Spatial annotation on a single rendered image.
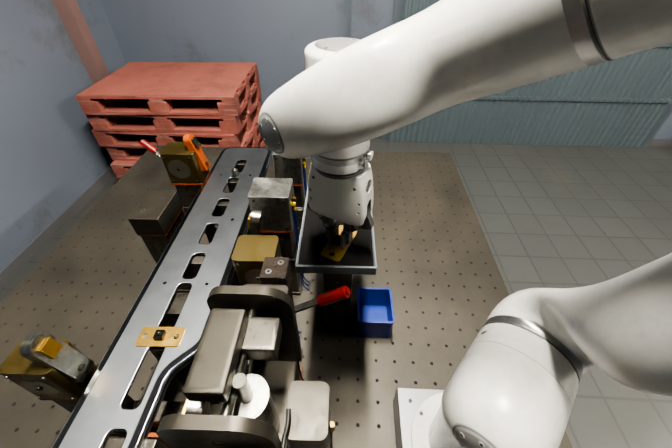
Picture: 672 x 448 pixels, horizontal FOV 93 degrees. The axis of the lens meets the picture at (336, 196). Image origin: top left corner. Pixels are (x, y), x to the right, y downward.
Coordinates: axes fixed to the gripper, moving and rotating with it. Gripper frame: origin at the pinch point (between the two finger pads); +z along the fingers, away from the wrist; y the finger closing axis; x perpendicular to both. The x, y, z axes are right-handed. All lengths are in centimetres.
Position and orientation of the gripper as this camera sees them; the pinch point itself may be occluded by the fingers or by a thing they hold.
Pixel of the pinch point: (339, 234)
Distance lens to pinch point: 57.2
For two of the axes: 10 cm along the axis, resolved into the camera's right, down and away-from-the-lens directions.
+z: 0.0, 7.7, 6.4
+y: -9.0, -2.8, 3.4
